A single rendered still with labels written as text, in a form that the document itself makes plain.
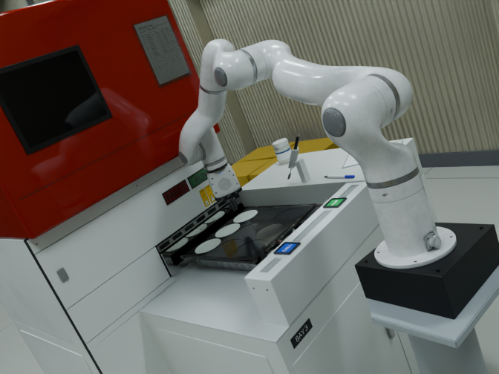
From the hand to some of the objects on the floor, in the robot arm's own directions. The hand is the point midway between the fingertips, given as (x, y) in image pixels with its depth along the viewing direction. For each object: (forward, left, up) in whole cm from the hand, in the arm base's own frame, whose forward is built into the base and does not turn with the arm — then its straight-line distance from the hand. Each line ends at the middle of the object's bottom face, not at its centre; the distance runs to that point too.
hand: (233, 205), depth 176 cm
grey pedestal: (-82, -15, -102) cm, 132 cm away
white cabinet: (-11, -12, -98) cm, 100 cm away
